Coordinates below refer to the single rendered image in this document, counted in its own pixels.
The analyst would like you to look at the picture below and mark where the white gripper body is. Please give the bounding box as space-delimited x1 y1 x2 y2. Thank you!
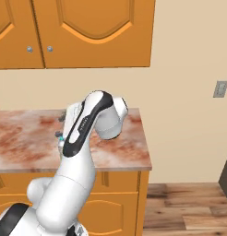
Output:
62 102 85 140

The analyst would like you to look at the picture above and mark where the teal and white drink bottle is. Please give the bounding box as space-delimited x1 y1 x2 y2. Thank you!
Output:
57 136 66 156

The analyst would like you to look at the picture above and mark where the orange drawer front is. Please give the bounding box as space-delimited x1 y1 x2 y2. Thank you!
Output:
92 171 139 195
0 172 57 195

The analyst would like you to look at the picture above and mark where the orange base cupboard door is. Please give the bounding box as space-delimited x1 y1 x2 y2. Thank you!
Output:
0 195 33 221
77 193 138 236

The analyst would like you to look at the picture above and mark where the wide orange wall cupboard door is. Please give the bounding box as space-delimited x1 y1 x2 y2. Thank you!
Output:
31 0 157 69

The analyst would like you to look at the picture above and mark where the narrow orange wall cupboard door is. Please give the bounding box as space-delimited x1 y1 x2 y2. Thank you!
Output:
0 0 45 70

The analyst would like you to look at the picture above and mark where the grey wall socket plate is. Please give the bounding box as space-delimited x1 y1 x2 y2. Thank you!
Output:
212 80 227 99

